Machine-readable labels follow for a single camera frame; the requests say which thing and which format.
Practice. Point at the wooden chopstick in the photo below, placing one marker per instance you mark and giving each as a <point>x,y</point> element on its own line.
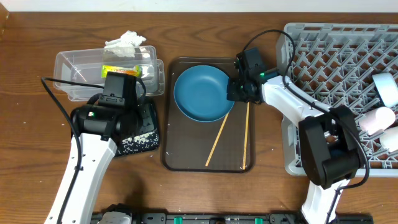
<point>246,136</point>
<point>216,140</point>

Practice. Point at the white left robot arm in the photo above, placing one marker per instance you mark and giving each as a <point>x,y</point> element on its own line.
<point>104,128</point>

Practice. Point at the black rail with green clamps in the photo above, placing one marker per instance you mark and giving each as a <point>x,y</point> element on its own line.
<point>123,214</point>

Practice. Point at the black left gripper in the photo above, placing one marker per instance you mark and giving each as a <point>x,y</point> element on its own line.
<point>151,121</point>

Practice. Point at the white cup green inside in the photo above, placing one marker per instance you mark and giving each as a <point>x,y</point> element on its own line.
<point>389,140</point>

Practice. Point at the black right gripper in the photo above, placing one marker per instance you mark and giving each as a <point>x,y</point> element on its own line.
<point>233,94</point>

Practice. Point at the crumpled white tissue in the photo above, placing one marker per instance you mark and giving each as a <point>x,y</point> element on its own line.
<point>125,45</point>

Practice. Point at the brown serving tray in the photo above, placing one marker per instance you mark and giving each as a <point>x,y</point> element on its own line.
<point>188,143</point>

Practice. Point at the light blue small bowl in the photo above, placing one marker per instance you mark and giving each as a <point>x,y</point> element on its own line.
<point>387,88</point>

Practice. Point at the clear plastic bin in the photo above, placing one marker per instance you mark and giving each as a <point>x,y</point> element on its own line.
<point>85,66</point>

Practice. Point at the dark blue plate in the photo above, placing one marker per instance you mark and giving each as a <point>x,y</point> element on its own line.
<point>200,93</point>

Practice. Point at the white rice pile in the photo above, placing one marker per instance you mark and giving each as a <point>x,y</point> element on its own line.
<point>138,144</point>

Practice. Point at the grey dishwasher rack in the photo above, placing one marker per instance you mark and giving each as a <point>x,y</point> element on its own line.
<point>334,64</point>

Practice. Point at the black tray bin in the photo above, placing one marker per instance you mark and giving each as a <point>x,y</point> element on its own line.
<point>147,137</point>

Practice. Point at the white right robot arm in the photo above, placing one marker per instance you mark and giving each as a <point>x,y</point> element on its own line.
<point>331,152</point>

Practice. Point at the yellow snack wrapper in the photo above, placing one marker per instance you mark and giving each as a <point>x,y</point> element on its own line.
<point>134,71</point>

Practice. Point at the white cup pink inside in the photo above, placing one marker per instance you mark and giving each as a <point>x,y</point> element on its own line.
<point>377,120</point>

